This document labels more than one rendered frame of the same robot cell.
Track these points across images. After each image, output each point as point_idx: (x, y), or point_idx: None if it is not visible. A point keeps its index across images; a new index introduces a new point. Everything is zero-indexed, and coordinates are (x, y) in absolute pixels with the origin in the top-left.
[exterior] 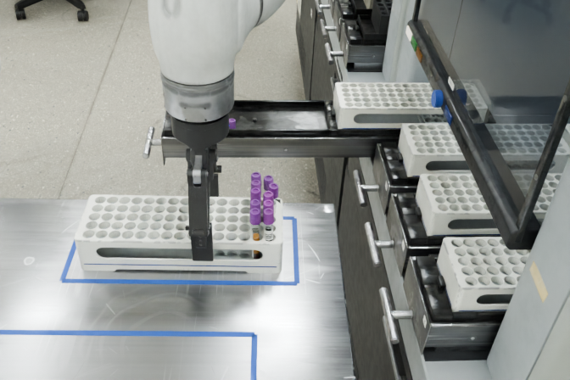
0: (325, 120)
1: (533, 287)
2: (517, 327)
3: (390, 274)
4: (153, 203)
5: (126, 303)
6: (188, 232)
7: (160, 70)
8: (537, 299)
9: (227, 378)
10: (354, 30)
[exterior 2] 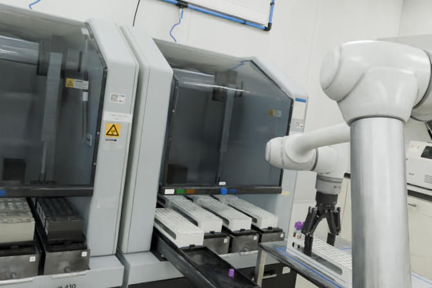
0: (193, 252)
1: (284, 196)
2: (282, 211)
3: (245, 263)
4: (330, 255)
5: None
6: (341, 231)
7: (339, 180)
8: (287, 197)
9: (350, 252)
10: (68, 245)
